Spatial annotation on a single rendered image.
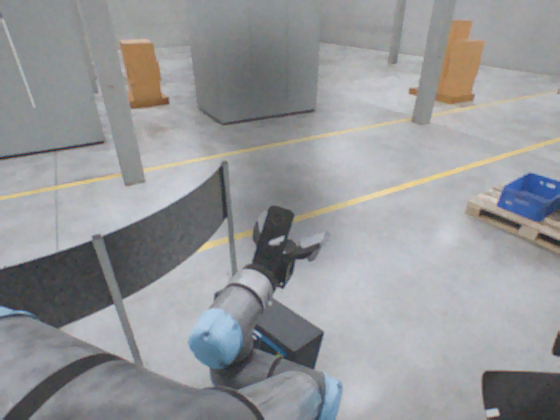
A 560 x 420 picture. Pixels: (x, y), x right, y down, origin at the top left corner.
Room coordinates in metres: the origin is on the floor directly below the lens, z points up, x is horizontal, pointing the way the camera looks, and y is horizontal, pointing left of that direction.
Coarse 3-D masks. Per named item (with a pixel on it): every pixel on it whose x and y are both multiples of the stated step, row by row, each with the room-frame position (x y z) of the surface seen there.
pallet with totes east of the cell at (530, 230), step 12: (492, 192) 3.31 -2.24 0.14; (468, 204) 3.11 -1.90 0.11; (480, 204) 3.05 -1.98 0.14; (492, 204) 3.05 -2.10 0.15; (480, 216) 3.02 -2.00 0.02; (504, 216) 2.83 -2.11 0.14; (516, 216) 2.81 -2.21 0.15; (552, 216) 2.81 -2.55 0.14; (504, 228) 2.80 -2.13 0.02; (528, 228) 2.65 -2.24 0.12; (540, 228) 2.61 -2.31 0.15; (552, 228) 2.61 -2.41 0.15; (528, 240) 2.62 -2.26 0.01; (540, 240) 2.60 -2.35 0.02
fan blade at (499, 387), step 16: (496, 384) 0.57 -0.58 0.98; (512, 384) 0.55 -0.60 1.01; (528, 384) 0.53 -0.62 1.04; (544, 384) 0.52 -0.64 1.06; (496, 400) 0.53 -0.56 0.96; (512, 400) 0.52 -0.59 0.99; (528, 400) 0.50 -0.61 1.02; (544, 400) 0.49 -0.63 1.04; (496, 416) 0.50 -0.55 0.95; (512, 416) 0.49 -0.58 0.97; (528, 416) 0.47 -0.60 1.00; (544, 416) 0.46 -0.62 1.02
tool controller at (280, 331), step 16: (272, 304) 0.61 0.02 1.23; (272, 320) 0.55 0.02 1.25; (288, 320) 0.56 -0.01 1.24; (304, 320) 0.57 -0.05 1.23; (256, 336) 0.52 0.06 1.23; (272, 336) 0.50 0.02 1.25; (288, 336) 0.51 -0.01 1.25; (304, 336) 0.51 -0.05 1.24; (320, 336) 0.53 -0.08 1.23; (272, 352) 0.49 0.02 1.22; (288, 352) 0.47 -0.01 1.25; (304, 352) 0.48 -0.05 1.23
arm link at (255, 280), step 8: (240, 272) 0.46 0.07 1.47; (248, 272) 0.45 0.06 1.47; (256, 272) 0.45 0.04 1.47; (232, 280) 0.44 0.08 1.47; (240, 280) 0.43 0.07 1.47; (248, 280) 0.43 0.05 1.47; (256, 280) 0.43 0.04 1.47; (264, 280) 0.44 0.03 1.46; (256, 288) 0.42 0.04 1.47; (264, 288) 0.43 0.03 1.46; (264, 296) 0.42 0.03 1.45; (264, 304) 0.41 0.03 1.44
